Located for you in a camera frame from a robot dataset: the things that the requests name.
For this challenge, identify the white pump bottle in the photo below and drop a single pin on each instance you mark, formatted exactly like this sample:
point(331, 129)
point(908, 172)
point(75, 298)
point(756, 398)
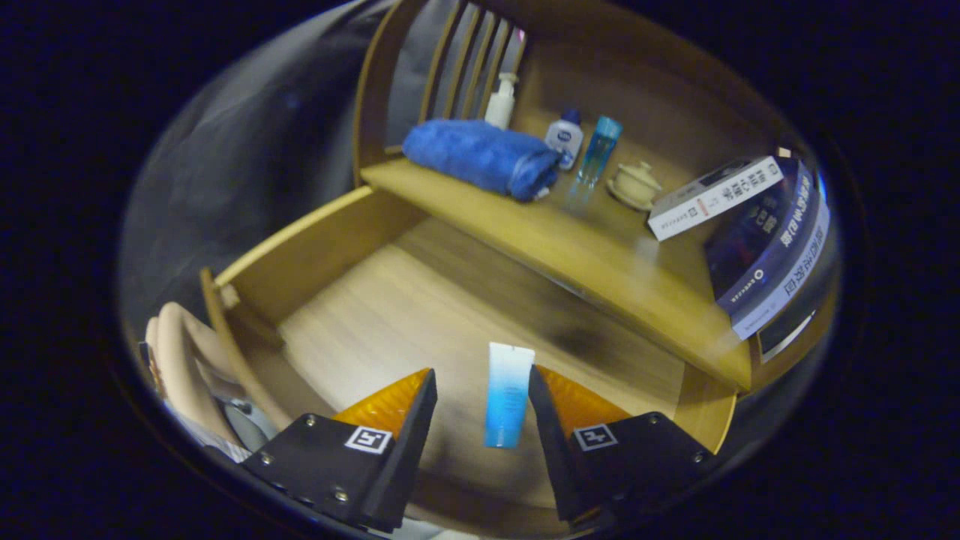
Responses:
point(500, 109)

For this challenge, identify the pale lavender book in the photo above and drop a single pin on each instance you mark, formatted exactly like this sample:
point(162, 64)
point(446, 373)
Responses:
point(787, 289)

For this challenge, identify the blue folded towel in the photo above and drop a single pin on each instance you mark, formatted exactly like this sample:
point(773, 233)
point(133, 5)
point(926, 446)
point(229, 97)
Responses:
point(480, 154)

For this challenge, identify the blue white tube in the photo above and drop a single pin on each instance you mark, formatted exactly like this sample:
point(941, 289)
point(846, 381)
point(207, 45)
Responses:
point(508, 397)

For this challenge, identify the beige chair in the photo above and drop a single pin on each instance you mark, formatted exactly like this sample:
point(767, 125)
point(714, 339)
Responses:
point(180, 360)

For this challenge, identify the black backdrop cloth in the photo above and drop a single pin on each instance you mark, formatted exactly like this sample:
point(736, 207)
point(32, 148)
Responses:
point(247, 165)

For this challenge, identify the white book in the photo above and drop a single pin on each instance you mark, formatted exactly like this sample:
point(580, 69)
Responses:
point(712, 199)

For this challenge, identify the clear blue bottle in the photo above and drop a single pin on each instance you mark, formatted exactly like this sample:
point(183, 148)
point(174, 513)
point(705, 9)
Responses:
point(600, 150)

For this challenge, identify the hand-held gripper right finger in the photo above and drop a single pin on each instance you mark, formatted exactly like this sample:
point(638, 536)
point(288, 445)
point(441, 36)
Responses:
point(551, 450)

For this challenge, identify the beige lidded teacup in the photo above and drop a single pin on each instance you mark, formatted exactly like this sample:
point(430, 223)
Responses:
point(636, 184)

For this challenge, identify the dark blue book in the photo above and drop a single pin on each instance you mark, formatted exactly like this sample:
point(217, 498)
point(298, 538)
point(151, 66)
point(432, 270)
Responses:
point(757, 240)

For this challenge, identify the wooden drawer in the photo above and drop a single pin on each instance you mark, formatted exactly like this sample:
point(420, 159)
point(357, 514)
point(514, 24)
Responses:
point(390, 300)

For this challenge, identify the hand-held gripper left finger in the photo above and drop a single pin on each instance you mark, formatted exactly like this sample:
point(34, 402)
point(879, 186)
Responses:
point(397, 465)

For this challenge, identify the white bottle blue cap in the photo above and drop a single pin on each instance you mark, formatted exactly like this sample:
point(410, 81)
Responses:
point(564, 139)

